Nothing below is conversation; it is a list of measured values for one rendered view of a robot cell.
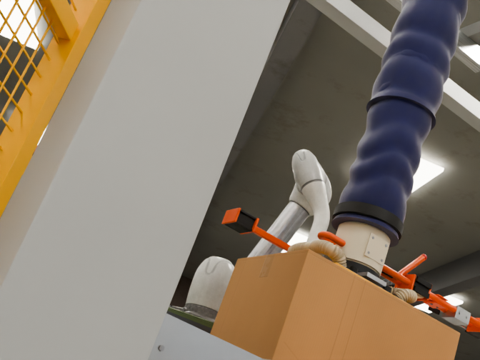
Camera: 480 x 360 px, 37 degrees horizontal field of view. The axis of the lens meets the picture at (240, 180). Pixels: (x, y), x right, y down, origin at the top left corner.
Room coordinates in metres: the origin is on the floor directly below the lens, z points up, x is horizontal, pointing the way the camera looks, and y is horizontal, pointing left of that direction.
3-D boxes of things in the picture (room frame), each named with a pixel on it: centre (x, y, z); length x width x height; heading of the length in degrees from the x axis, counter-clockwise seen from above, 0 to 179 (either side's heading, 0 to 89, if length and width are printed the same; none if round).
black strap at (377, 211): (2.14, -0.43, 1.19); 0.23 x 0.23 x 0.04
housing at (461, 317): (2.34, -0.85, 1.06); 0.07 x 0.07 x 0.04; 25
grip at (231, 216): (2.25, -0.05, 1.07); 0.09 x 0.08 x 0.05; 25
